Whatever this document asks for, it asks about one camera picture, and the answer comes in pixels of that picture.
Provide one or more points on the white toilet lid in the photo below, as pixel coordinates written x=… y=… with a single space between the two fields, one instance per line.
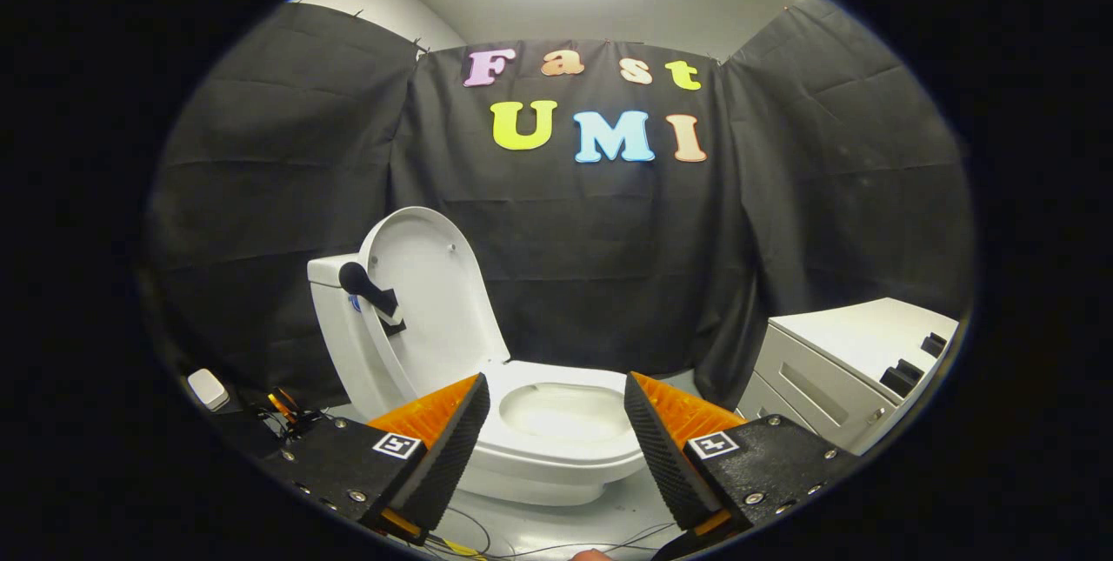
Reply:
x=426 y=283

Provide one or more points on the white cabinet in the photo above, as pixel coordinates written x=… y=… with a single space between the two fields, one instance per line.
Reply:
x=826 y=343

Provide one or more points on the yellow and black tape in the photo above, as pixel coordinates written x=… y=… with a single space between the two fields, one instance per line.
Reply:
x=465 y=549

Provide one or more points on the small white device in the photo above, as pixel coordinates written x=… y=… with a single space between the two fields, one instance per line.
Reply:
x=209 y=389

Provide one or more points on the black backdrop cloth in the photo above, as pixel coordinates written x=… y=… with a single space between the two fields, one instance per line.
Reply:
x=591 y=239

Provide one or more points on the white toilet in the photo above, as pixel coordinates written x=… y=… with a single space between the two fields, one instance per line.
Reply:
x=343 y=352

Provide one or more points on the orange and black clamp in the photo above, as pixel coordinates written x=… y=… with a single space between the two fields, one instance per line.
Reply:
x=284 y=409

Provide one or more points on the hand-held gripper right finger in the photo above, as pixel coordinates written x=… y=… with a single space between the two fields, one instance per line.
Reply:
x=665 y=457

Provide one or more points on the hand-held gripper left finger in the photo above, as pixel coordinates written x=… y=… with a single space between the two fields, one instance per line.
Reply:
x=452 y=457

